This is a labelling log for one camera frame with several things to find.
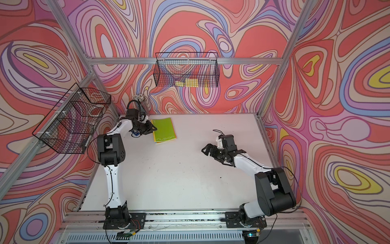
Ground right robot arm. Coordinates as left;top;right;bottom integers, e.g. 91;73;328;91
201;134;297;228

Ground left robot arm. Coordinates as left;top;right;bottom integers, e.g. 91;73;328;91
95;100;157;222

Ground mesh pencil cup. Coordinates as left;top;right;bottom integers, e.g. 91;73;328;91
133;94;148;106

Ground yellow sticky notes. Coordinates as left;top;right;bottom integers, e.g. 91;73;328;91
175;78;199;87

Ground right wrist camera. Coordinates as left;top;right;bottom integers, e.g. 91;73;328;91
216;135;226;149

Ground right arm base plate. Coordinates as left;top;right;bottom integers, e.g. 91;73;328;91
220;211;267;230

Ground back wire basket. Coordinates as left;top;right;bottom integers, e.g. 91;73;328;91
153;51;220;88

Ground wire basket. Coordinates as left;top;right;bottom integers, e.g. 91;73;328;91
153;51;220;88
32;83;111;154

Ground left wire basket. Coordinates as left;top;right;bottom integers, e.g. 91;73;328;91
32;83;111;154

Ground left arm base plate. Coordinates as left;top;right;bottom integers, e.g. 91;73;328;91
103;212;146;230

